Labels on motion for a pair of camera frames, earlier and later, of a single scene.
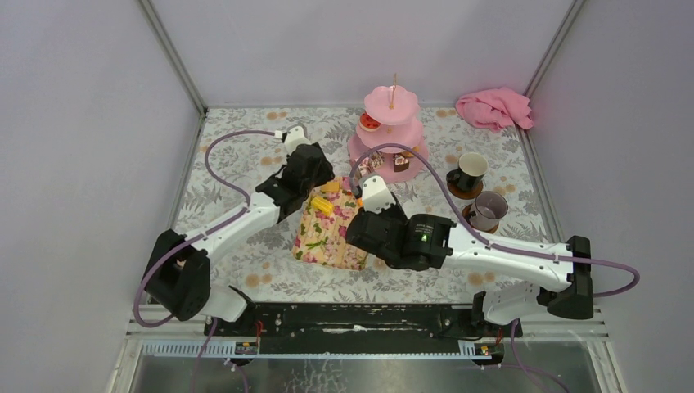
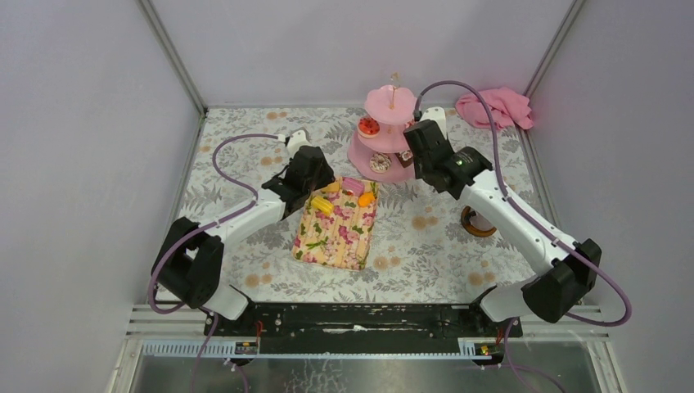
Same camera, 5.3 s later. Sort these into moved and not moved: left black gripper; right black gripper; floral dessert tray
Moved: right black gripper
Not moved: floral dessert tray; left black gripper
